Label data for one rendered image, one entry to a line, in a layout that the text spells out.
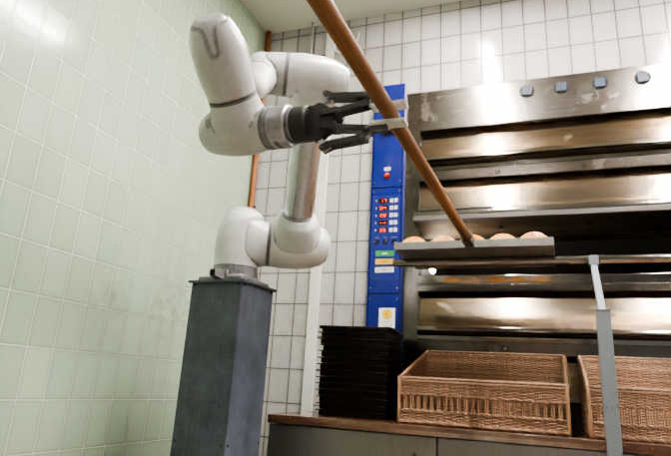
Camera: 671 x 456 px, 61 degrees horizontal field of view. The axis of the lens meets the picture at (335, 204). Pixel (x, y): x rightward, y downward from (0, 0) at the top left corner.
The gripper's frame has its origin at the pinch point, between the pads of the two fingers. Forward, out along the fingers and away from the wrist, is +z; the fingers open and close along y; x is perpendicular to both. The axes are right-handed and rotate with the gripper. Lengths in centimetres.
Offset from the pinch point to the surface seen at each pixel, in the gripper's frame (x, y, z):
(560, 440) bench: -100, 62, 26
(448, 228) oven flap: -149, -18, -16
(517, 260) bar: -118, 4, 14
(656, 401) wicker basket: -107, 50, 53
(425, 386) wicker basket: -105, 50, -16
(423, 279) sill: -155, 4, -28
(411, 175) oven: -155, -46, -35
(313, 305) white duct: -152, 17, -80
